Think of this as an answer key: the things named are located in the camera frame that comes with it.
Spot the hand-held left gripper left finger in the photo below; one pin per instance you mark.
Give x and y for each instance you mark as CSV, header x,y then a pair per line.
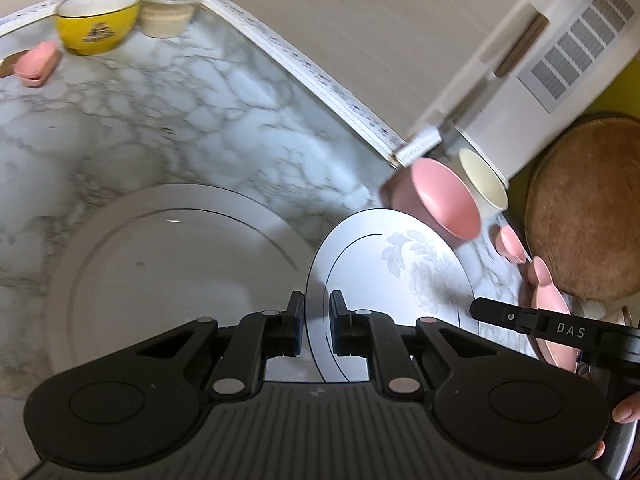
x,y
298,330

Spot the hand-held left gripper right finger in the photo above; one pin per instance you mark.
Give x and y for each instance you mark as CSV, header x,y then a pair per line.
x,y
337,330

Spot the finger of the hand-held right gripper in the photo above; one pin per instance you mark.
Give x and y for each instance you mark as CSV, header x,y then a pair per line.
x,y
520,321

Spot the white floral plate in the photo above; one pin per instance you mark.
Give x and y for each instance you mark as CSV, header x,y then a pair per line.
x,y
380,270

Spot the cream bowl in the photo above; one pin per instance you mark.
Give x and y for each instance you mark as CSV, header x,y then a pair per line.
x,y
482,180

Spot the person's right hand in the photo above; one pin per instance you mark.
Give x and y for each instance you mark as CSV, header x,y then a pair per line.
x,y
627,409

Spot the small pink dish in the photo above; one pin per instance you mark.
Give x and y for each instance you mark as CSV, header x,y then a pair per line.
x,y
511,244

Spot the round wooden cutting board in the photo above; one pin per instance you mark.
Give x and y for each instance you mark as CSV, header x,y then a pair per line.
x,y
585,210

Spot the large plain white plate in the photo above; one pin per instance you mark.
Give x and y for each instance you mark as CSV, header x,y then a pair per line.
x,y
175,260

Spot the white knife holder appliance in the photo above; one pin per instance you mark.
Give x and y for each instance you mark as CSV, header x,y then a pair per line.
x,y
560,110

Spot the beige speckled bowl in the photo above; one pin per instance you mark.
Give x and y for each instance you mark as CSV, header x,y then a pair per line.
x,y
165,19

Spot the yellow printed bowl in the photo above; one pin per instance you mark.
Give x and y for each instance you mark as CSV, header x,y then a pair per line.
x,y
97,27

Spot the pink oval dish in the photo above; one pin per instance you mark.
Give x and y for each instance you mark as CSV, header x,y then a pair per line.
x,y
36,62

